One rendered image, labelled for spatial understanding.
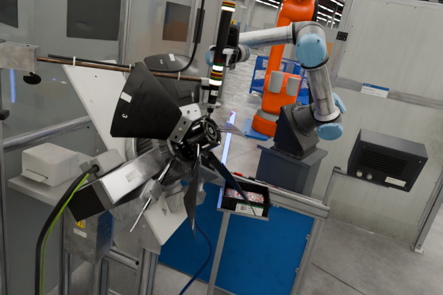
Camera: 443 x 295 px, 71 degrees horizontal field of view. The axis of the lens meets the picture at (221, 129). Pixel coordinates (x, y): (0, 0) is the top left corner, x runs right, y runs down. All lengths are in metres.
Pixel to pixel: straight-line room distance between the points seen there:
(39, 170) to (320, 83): 1.18
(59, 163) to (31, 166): 0.12
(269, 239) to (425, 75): 1.86
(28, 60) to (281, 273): 1.51
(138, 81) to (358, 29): 2.22
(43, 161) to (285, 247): 1.20
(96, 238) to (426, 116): 2.56
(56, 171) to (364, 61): 2.37
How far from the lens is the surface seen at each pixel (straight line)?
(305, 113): 1.67
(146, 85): 0.93
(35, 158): 1.42
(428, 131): 3.04
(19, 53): 1.12
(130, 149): 1.13
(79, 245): 1.40
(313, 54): 1.29
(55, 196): 1.35
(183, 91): 1.17
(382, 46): 2.88
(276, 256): 1.80
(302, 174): 1.67
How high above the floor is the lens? 1.58
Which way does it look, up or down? 19 degrees down
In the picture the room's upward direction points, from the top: 11 degrees clockwise
